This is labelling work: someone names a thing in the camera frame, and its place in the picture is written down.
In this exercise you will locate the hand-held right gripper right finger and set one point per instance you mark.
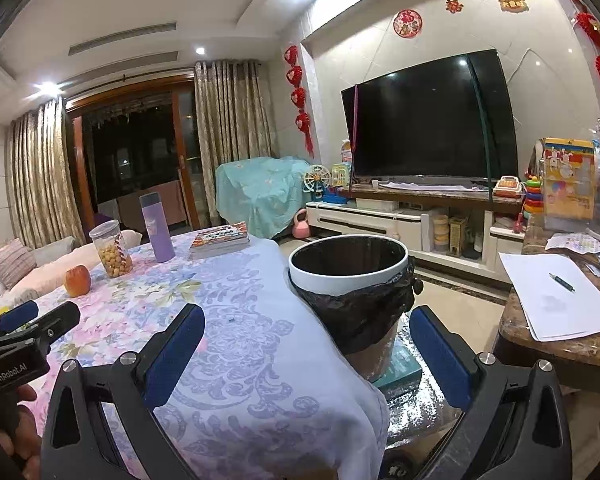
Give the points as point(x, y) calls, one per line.
point(440, 360)

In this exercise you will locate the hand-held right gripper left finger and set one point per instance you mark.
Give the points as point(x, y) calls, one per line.
point(172, 355)

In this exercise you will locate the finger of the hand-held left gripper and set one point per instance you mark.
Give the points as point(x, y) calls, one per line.
point(17, 315)
point(55, 322)

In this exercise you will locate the white trash bin black liner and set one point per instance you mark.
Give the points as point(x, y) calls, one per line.
point(350, 330)

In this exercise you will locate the person's left hand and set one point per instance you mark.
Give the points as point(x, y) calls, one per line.
point(27, 422)

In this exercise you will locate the teal flat box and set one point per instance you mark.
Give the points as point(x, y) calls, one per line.
point(402, 367)

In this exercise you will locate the red apple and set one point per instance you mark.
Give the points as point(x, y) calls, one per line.
point(76, 281)

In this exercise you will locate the pink striped pillow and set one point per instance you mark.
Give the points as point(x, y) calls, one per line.
point(12, 262)

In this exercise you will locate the light sofa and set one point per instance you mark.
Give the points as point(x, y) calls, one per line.
point(45, 270)

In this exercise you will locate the floral tablecloth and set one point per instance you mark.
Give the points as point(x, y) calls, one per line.
point(255, 335)

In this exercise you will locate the clear jar of snack balls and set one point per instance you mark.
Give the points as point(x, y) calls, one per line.
point(112, 255)

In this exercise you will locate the brown marble table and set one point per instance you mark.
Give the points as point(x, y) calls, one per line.
point(555, 355)

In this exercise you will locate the purple drink bottle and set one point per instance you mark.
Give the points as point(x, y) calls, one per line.
point(157, 235)

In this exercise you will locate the white paper sheets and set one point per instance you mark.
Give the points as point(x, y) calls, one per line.
point(545, 300)

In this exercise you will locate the colourful book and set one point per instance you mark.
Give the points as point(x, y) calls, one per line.
point(220, 240)

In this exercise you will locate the wooden slatted box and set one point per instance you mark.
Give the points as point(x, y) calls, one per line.
point(458, 236)

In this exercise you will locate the cream stacked containers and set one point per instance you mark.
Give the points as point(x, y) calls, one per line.
point(441, 234)

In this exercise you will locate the beige patterned curtain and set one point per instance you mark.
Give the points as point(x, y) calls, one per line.
point(232, 130)
point(42, 175)

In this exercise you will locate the dark pen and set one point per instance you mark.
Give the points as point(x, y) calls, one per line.
point(561, 282)

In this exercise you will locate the white television cabinet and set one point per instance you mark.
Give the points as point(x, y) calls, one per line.
point(370, 217)

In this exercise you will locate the printed paper sheet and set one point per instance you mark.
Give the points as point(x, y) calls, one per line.
point(577, 245)

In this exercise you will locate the pink kettlebell toy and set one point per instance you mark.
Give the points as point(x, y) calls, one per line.
point(301, 227)

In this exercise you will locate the teal furniture cover cloth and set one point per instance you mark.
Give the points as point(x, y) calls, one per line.
point(260, 195)

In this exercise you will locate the toy cash register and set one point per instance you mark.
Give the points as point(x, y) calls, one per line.
point(507, 187)

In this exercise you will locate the rainbow stacking rings toy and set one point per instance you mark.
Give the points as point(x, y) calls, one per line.
point(532, 197)

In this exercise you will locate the wooden sliding glass door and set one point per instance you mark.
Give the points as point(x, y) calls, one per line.
point(130, 150)

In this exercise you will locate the blue toy track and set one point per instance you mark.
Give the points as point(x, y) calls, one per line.
point(335, 198)

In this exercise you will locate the yellow green toy house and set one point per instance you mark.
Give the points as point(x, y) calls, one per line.
point(340, 176)

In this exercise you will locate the ferris wheel toy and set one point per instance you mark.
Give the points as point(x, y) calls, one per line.
point(315, 180)

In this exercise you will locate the yellow toy package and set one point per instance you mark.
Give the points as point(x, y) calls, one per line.
point(567, 180)

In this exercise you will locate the pink toy box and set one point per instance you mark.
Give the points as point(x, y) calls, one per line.
point(346, 151)

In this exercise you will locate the black television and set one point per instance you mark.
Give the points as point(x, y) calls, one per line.
point(430, 120)

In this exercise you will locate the wide ceiling air vent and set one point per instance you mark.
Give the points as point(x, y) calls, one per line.
point(125, 62)

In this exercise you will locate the narrow ceiling air slot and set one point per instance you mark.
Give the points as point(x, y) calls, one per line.
point(130, 34)

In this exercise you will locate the round red wall sticker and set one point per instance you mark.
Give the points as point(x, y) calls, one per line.
point(408, 23)

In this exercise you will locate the small red wall sticker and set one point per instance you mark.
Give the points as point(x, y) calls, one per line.
point(454, 6)

